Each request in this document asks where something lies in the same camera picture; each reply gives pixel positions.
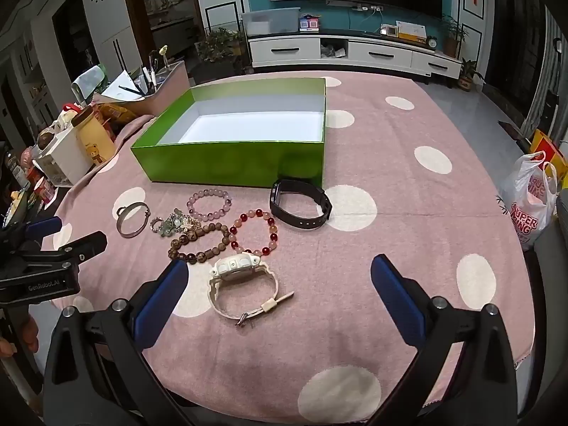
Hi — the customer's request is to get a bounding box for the person's left hand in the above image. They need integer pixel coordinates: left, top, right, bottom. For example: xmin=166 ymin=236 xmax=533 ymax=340
xmin=0 ymin=313 xmax=42 ymax=360

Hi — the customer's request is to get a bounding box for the green cardboard box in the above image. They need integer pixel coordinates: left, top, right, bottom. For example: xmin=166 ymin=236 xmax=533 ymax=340
xmin=130 ymin=77 xmax=328 ymax=188

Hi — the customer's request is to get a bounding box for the pink purple bead bracelet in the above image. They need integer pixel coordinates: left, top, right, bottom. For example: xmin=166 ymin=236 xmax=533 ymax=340
xmin=186 ymin=189 xmax=233 ymax=220

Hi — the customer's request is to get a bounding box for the yellow white box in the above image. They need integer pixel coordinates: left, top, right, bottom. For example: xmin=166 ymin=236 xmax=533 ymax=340
xmin=395 ymin=20 xmax=427 ymax=40

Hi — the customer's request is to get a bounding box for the white paper sheet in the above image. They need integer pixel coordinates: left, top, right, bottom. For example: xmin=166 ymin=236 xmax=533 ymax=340
xmin=101 ymin=70 xmax=147 ymax=100

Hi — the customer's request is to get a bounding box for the brown wooden bead bracelet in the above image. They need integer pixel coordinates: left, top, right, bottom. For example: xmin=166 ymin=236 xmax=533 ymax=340
xmin=168 ymin=223 xmax=231 ymax=264

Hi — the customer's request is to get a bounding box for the leafy potted plant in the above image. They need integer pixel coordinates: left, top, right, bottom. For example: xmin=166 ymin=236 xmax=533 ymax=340
xmin=195 ymin=27 xmax=247 ymax=65

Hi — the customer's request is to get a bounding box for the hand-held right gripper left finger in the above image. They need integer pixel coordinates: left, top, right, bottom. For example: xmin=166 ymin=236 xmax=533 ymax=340
xmin=43 ymin=258 xmax=189 ymax=426

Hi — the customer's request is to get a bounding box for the white storage container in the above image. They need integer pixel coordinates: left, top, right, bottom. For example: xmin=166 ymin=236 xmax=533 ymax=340
xmin=33 ymin=126 xmax=94 ymax=187

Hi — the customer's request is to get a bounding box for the yellow bear bottle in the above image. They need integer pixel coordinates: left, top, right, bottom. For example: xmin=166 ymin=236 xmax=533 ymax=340
xmin=71 ymin=107 xmax=117 ymax=167

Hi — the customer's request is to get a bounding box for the clear plastic storage bin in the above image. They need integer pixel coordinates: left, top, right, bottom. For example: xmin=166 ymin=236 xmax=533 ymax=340
xmin=241 ymin=7 xmax=301 ymax=36

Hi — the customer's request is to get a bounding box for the black smart watch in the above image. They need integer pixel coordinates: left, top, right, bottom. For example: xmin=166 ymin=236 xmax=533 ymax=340
xmin=269 ymin=178 xmax=333 ymax=230

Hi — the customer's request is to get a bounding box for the white television cabinet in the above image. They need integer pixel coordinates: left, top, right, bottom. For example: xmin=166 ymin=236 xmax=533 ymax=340
xmin=247 ymin=31 xmax=463 ymax=83

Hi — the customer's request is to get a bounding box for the small potted plant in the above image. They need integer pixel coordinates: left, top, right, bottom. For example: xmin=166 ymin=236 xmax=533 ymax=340
xmin=457 ymin=58 xmax=485 ymax=92

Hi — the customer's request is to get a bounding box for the potted plant in brown pot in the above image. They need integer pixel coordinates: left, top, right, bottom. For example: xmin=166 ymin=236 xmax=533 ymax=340
xmin=440 ymin=14 xmax=469 ymax=58

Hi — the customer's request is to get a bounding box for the red bead bracelet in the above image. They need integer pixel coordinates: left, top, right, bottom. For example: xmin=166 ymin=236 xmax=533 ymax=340
xmin=228 ymin=210 xmax=279 ymax=256

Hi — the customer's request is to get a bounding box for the pink polka dot tablecloth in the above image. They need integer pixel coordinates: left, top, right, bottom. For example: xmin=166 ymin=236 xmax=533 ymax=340
xmin=52 ymin=71 xmax=535 ymax=424

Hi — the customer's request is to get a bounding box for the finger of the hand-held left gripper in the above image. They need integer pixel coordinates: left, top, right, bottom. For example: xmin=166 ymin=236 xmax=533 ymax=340
xmin=22 ymin=231 xmax=108 ymax=272
xmin=22 ymin=215 xmax=64 ymax=240

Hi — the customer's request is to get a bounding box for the orange snack bag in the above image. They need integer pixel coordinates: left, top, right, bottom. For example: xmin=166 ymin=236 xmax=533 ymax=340
xmin=95 ymin=102 xmax=138 ymax=125

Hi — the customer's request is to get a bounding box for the green white towel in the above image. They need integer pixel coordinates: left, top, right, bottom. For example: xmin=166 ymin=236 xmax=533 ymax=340
xmin=72 ymin=64 xmax=107 ymax=104

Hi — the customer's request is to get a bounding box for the white plastic shopping bag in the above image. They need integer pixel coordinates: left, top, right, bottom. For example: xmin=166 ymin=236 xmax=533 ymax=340
xmin=497 ymin=151 xmax=561 ymax=251

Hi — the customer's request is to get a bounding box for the white digital watch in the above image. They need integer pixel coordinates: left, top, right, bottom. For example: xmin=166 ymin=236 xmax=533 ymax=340
xmin=208 ymin=251 xmax=296 ymax=327

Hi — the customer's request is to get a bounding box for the pink desk organizer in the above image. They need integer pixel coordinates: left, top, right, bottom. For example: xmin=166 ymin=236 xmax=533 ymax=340
xmin=93 ymin=59 xmax=191 ymax=118

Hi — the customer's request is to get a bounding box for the green jade charm bracelet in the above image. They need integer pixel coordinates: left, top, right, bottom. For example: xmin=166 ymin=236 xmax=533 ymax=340
xmin=160 ymin=211 xmax=196 ymax=237

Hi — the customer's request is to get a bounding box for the silver bangle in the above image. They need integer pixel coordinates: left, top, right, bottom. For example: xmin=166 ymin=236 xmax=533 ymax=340
xmin=116 ymin=202 xmax=151 ymax=239

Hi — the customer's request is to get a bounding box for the yellow red cardboard box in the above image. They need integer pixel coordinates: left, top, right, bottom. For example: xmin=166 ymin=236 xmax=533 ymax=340
xmin=530 ymin=129 xmax=564 ymax=174

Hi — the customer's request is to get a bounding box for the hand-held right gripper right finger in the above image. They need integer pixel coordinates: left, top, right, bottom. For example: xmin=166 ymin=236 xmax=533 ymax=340
xmin=370 ymin=254 xmax=519 ymax=426

